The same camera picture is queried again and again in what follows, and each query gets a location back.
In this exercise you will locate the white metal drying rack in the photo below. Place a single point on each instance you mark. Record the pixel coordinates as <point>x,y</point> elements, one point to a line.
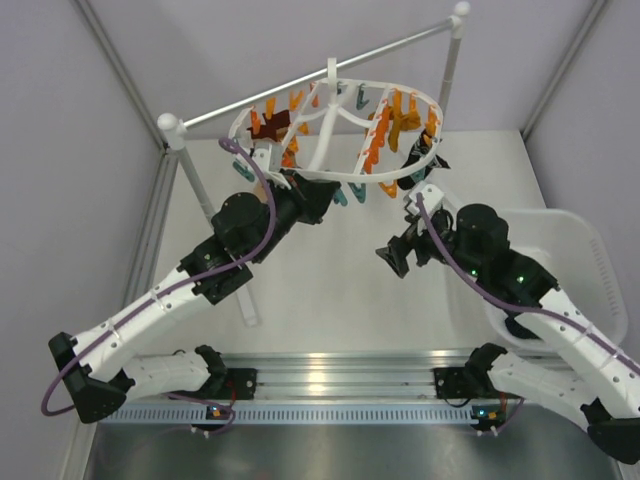
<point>175,129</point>

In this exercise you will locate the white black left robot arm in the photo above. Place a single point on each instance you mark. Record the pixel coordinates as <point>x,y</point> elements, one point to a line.
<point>103,368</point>

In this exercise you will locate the black white patterned sock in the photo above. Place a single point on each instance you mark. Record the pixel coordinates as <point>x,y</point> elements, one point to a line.
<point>419,149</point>

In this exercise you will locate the slotted grey cable duct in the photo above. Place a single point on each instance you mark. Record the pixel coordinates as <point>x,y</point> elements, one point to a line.
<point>176,413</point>

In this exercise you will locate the white plastic basket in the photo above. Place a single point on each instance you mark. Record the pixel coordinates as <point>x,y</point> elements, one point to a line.
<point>572,250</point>

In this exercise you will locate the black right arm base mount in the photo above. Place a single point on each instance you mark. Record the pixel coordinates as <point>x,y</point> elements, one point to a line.
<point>460,382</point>

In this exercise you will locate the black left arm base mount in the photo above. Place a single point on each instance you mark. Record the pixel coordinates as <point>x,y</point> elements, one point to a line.
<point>235,382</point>

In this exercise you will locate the teal back clothes peg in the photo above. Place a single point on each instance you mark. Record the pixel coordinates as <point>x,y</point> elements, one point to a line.
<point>361,99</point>

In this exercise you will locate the maroon striped sock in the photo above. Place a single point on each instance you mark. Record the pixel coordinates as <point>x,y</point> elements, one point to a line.
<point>273,128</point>

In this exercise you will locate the teal front clothes peg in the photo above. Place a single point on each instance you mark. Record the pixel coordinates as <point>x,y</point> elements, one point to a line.
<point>339,197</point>

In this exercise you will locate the teal clothes peg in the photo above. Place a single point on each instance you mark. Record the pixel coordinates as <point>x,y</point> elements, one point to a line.
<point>359,191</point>
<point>339,197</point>
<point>244,171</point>
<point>361,99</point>

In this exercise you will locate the white round sock hanger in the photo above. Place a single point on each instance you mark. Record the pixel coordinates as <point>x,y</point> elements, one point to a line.
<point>328,138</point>

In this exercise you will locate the teal right clothes peg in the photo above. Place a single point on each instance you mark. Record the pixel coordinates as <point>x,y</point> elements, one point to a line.
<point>359,191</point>

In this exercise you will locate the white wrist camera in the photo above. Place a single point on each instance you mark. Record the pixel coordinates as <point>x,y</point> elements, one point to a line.
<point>267,155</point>
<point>432,198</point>

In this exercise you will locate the mustard yellow sock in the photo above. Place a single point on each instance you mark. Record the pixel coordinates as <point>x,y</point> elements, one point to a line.
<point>402,121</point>

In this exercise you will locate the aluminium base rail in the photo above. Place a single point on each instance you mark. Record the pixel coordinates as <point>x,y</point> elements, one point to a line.
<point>358,377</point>

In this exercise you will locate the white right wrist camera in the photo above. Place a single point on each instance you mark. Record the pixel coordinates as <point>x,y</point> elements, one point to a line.
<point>432,198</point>

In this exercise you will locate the teal left clothes peg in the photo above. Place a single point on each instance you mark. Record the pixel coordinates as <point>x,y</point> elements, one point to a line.
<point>244,171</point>

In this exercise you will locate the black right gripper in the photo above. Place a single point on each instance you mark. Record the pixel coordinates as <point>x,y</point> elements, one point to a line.
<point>398,249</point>

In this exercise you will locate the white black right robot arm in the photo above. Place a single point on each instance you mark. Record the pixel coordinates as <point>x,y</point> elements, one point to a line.
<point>601,397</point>

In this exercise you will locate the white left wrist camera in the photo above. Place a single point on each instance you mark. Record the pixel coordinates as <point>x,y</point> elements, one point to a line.
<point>267,155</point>

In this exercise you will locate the orange inner peg row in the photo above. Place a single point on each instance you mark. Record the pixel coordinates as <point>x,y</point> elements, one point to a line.
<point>378,141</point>

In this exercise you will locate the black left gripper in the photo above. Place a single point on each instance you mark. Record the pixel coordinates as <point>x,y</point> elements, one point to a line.
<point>313,198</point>

